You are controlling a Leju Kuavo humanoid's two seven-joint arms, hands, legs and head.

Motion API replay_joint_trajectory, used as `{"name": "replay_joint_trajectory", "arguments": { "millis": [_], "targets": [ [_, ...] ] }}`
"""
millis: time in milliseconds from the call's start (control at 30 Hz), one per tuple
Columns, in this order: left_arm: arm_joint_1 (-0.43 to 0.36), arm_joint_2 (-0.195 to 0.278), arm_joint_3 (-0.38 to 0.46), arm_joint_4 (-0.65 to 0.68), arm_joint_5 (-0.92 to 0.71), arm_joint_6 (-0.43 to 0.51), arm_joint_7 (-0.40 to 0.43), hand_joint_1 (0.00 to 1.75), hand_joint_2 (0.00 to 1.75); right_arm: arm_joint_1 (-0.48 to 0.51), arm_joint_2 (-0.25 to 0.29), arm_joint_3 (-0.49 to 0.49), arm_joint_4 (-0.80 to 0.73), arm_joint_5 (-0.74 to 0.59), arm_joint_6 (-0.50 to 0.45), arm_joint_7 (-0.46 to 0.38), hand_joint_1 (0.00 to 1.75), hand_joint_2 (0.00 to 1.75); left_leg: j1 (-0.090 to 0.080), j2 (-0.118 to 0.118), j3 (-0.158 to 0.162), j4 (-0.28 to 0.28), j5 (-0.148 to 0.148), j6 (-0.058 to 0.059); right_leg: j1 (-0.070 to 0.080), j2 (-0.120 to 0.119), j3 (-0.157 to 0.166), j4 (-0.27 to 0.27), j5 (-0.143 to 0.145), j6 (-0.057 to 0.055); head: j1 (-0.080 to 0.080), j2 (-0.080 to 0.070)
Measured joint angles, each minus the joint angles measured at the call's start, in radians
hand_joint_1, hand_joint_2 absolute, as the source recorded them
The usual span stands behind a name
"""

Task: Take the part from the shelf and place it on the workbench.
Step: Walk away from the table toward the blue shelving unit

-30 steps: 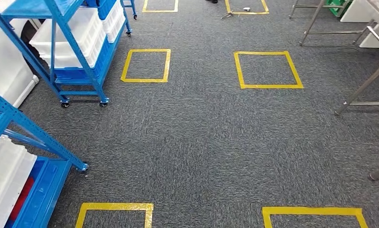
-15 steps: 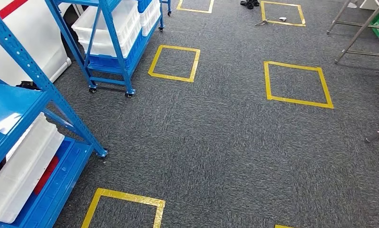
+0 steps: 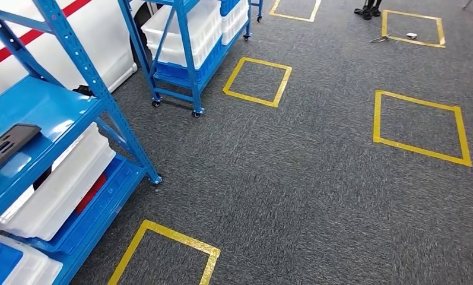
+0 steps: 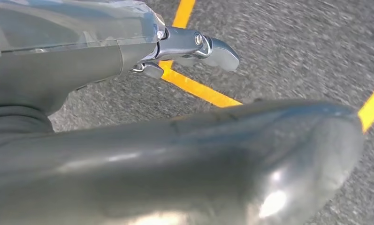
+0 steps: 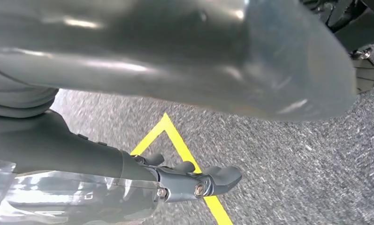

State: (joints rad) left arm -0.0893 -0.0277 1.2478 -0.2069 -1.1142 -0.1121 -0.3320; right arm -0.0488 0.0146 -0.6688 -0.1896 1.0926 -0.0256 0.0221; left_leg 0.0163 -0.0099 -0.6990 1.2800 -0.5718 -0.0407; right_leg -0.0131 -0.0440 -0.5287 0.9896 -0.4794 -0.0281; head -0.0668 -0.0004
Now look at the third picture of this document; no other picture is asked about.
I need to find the blue steel shelf rack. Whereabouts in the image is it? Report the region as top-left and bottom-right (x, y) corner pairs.
(117, 0), (265, 119)
(0, 0), (163, 285)

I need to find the black plastic car part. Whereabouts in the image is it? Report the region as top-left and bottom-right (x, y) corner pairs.
(0, 123), (42, 180)

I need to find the white car red stripe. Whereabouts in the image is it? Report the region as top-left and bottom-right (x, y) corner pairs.
(0, 0), (158, 104)

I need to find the large white plastic crate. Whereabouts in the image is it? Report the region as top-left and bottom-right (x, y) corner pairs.
(141, 0), (223, 71)

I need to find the black metal stand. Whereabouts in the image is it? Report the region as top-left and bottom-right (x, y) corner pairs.
(71, 84), (96, 97)

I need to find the red item in crate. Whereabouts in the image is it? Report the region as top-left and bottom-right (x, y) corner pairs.
(74, 173), (108, 215)

